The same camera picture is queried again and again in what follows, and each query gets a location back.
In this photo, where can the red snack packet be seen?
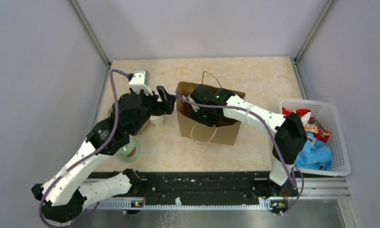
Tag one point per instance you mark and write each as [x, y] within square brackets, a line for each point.
[310, 123]

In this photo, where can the white plastic basket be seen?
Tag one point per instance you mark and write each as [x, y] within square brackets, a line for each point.
[327, 116]

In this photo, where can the brown paper bag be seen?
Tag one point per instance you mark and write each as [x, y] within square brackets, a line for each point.
[224, 132]

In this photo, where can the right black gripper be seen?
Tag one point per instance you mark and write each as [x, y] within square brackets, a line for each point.
[195, 116]

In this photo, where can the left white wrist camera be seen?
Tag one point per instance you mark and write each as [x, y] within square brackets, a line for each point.
[140, 82]

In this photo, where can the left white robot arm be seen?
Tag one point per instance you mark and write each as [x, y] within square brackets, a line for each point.
[66, 195]

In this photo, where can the stack of cardboard cup carriers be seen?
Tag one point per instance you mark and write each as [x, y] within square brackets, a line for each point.
[130, 121]

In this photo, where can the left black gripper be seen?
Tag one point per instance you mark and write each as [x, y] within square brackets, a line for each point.
[168, 99]

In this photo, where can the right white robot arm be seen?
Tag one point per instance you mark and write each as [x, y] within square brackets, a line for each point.
[286, 131]

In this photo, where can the stack of white paper cups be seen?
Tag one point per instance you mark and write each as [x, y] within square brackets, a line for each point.
[157, 120]

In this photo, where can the blue snack packet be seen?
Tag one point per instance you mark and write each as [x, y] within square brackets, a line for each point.
[315, 155]

